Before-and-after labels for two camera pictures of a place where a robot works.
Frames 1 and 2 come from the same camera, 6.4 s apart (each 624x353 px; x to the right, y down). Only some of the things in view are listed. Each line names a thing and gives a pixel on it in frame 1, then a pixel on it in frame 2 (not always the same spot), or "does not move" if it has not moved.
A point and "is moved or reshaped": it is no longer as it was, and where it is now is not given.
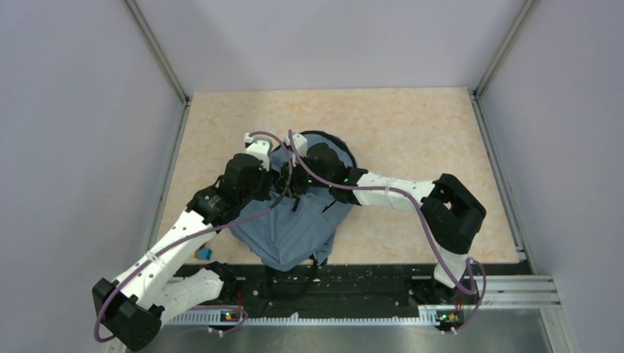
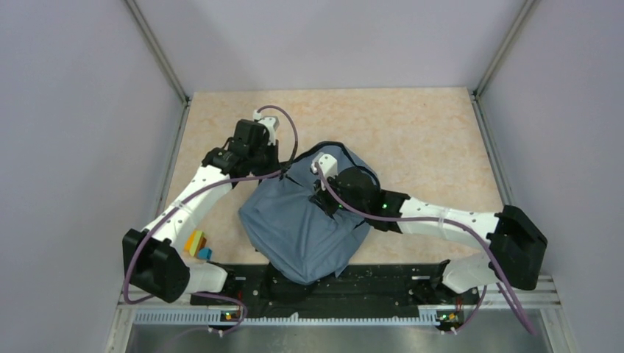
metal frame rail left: [182, 95] does not move
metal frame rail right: [528, 290] does not move
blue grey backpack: [288, 232] is moved or reshaped
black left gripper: [264, 193] -> [274, 165]
